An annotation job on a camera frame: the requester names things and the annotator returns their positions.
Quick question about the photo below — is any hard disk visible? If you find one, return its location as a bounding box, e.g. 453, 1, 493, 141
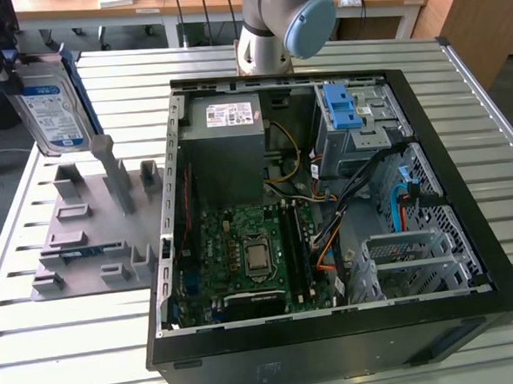
0, 40, 107, 161

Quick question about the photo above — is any metal disk bay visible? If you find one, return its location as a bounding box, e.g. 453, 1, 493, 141
343, 223, 495, 305

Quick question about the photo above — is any grey parts rack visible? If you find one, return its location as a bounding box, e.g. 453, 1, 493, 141
20, 130, 175, 305

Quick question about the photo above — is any RAM stick with blue label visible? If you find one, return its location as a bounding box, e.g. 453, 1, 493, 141
57, 248, 104, 262

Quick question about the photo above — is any grey power supply unit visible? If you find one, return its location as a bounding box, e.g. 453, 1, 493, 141
176, 90, 270, 210

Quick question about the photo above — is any green motherboard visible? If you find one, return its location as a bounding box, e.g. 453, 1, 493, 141
170, 198, 339, 327

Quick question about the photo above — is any silver CPU in socket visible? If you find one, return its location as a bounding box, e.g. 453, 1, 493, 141
241, 233, 275, 281

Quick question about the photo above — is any black RAM slot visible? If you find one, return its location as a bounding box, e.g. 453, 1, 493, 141
279, 201, 306, 302

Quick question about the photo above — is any black graphics card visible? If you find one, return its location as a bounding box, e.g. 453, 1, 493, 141
221, 288, 290, 321

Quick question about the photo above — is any blue plastic drive latch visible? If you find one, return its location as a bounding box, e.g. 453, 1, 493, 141
323, 83, 363, 131

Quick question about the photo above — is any metal optical drive cage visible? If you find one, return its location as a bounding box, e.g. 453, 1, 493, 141
310, 77, 417, 181

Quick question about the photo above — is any black PC case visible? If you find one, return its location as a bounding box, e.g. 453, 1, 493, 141
128, 58, 513, 384

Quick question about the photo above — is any wooden cabinet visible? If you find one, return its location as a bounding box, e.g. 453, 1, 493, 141
410, 0, 513, 96

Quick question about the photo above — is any yellow wire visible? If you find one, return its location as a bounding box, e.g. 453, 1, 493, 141
260, 118, 303, 184

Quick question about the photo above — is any orange wire bundle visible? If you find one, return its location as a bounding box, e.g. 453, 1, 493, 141
314, 234, 345, 272

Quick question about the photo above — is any black cable bundle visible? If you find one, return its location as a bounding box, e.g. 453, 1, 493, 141
305, 141, 422, 250

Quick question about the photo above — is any blue data wire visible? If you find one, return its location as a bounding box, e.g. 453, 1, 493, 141
388, 182, 421, 235

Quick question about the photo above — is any black red power wire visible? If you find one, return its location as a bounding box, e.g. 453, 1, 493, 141
402, 179, 449, 213

